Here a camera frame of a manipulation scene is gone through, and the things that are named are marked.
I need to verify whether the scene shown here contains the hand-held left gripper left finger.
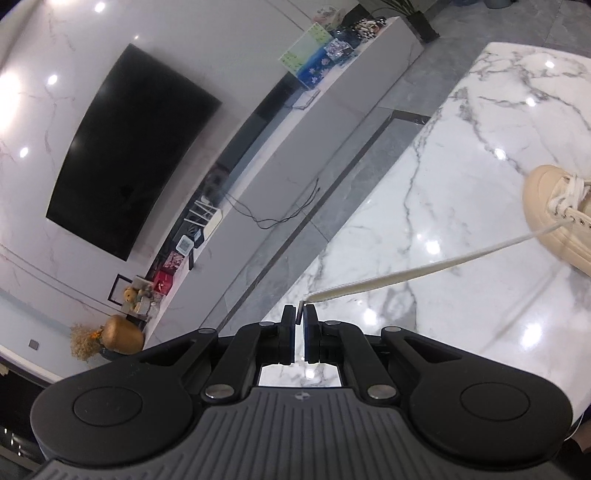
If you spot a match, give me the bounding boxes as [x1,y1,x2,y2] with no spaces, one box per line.
[139,305,296,401]

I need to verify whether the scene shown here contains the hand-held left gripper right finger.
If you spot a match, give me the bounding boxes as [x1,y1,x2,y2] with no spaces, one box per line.
[305,305,462,401]

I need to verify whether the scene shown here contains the cream shoelace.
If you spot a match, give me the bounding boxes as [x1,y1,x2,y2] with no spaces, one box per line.
[299,173,591,309]

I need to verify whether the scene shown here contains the beige canvas shoe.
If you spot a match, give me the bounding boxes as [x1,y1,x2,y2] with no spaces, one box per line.
[522,164,591,278]

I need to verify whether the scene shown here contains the white router with antennas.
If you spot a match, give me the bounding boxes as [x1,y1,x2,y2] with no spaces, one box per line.
[185,196,225,241]

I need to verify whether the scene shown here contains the red box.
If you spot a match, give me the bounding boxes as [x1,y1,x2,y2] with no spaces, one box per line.
[151,270,174,296]

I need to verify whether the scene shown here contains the gold vase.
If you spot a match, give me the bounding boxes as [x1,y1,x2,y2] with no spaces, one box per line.
[102,315,145,355]

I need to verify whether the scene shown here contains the white marble television cabinet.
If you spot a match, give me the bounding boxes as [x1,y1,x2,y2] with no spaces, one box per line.
[99,16,426,365]

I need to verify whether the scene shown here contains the dried flower bunch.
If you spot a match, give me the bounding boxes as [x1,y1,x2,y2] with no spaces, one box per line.
[69,323,105,363]

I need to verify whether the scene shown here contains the grey notebook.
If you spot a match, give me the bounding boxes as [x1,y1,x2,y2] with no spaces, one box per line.
[291,90,321,109]

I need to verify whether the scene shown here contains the black television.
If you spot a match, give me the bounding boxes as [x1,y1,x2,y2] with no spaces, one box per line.
[45,44,222,261]

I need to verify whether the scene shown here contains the blue flower painting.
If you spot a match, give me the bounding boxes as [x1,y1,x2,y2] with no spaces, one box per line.
[298,53,333,88]

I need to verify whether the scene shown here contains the colourful boxes on cabinet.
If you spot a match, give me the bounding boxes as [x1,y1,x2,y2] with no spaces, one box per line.
[278,22,333,75]

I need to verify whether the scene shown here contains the small colourful picture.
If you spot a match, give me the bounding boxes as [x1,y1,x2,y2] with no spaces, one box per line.
[323,38,356,63]

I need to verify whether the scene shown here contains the black and white figurine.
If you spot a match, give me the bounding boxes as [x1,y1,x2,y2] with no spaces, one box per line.
[353,16,389,40]

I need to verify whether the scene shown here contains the flowered tissue box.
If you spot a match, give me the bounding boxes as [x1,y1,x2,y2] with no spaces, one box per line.
[313,4,347,28]

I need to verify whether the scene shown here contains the black cables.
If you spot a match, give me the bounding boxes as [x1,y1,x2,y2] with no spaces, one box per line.
[222,178,324,230]

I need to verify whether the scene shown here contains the black picture frame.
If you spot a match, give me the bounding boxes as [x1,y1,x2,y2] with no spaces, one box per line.
[110,274,134,305]

